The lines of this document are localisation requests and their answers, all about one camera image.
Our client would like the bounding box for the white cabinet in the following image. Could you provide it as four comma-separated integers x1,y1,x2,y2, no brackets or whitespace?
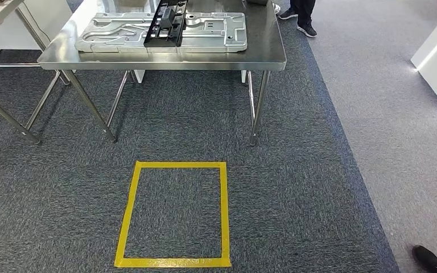
0,0,73,74

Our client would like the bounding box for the machined aluminium plate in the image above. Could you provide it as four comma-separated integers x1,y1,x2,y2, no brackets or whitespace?
74,11,248,53

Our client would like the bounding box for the person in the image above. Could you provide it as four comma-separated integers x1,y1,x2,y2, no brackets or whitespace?
278,0,318,39
411,245,437,273

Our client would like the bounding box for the stainless steel workbench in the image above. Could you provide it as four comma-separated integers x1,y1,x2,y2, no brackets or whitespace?
37,0,287,147

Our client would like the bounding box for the black plastic licence plate bracket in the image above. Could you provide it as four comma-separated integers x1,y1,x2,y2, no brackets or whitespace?
143,0,189,48

